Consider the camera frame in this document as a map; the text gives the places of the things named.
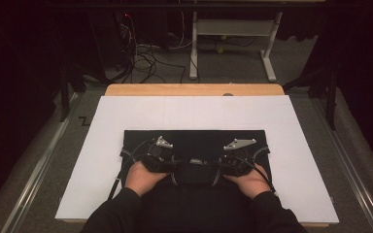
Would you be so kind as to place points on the white metal desk frame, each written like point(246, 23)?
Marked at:
point(233, 27)

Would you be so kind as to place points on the black knit vest grey trim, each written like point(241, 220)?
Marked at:
point(194, 142)

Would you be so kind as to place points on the person's left hand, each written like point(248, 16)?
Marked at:
point(142, 181)

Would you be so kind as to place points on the black metal stand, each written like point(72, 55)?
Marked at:
point(330, 97)
point(65, 93)

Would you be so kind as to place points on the person's right hand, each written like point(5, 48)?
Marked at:
point(247, 184)

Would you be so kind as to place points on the wooden table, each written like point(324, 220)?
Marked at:
point(191, 89)

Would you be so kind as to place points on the metal floor rail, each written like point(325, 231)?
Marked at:
point(353, 171)
point(35, 174)

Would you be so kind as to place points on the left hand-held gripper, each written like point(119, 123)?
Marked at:
point(158, 158)

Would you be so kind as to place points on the person's torso dark clothing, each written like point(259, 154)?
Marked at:
point(194, 213)

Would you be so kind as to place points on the yellow-green ball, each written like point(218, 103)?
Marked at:
point(220, 50)
point(223, 37)

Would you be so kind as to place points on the dark equipment with red light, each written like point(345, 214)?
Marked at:
point(113, 35)

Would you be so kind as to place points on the white paper work mat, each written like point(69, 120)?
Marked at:
point(194, 113)

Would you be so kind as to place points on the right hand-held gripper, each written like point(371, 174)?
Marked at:
point(238, 163)

